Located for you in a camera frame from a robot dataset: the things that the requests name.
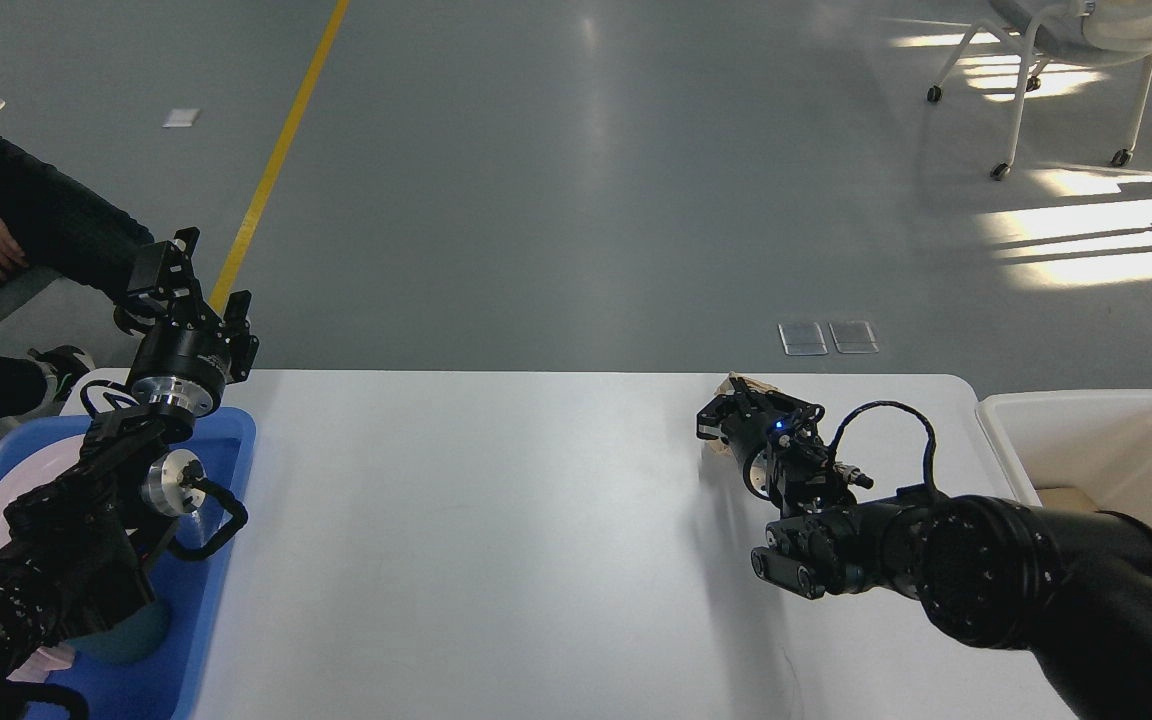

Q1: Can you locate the brown paper ball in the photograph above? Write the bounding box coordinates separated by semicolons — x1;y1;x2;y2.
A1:
705;372;781;457

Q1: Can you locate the brown paper bag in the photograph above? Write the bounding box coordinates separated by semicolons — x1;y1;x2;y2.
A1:
1036;486;1101;511

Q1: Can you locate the clear floor plate right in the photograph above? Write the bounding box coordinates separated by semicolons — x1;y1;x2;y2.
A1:
829;320;881;354

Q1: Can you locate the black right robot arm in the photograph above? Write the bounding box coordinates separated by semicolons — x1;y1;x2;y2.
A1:
696;376;1152;719

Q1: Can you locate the white plastic bin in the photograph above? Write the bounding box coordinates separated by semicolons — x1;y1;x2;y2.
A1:
975;389;1152;528

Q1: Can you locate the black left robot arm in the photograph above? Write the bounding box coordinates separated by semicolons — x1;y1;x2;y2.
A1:
0;227;259;719

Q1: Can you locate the clear floor plate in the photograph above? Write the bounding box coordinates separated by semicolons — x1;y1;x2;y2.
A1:
776;323;829;357
829;320;881;354

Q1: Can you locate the white chair right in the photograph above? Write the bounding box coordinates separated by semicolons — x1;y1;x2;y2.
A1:
925;1;1152;181

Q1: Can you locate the pink plate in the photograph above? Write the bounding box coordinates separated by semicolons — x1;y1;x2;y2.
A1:
0;435;82;550

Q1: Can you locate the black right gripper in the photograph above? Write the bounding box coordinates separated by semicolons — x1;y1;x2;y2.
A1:
695;389;827;506

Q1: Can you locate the clear floor plate left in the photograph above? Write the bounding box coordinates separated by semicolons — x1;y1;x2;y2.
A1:
776;323;829;357

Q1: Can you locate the dark green mug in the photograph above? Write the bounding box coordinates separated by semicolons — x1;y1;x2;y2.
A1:
67;600;172;665

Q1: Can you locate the pink mug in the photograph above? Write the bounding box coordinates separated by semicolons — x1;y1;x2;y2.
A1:
6;643;77;683

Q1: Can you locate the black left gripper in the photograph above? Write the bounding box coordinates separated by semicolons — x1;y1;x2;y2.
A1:
126;227;260;418

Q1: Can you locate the person in dark clothes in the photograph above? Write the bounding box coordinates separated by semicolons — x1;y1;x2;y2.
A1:
0;136;154;419

